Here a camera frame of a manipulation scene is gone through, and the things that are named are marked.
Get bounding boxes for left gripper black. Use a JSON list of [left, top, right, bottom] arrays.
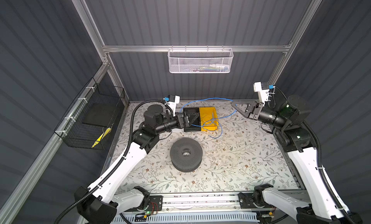
[[154, 112, 198, 137]]

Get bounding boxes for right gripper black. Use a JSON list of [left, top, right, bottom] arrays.
[[230, 102, 285, 130]]

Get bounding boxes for blue cable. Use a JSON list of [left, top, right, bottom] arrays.
[[179, 97, 239, 139]]

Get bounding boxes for grey perforated spool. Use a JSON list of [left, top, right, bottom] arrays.
[[170, 138, 203, 172]]

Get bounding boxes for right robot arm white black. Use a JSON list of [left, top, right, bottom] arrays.
[[231, 95, 363, 224]]

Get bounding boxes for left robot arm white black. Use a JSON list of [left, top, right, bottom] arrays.
[[74, 101, 200, 224]]

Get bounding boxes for black plastic bin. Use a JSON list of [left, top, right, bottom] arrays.
[[183, 107, 201, 132]]

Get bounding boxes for yellow plastic bin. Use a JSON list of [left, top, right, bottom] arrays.
[[200, 107, 218, 132]]

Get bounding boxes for yellow black item in basket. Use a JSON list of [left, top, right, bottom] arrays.
[[92, 127, 112, 148]]

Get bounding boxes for black pad in basket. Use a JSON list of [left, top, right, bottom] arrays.
[[82, 103, 116, 127]]

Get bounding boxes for white vented strip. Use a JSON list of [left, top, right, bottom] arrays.
[[112, 211, 260, 224]]

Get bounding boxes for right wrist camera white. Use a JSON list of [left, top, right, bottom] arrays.
[[253, 82, 274, 104]]

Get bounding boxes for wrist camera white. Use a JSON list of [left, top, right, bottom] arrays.
[[164, 95, 180, 116], [253, 82, 274, 104]]

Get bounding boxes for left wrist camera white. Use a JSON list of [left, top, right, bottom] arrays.
[[164, 95, 180, 116]]

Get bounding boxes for left black corrugated hose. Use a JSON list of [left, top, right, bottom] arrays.
[[53, 99, 174, 224]]

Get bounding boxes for white wire mesh basket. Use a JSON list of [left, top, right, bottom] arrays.
[[167, 48, 234, 74]]

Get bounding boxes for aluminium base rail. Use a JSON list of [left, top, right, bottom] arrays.
[[83, 192, 319, 216]]

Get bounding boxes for black wire basket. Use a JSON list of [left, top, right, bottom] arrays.
[[55, 80, 125, 150]]

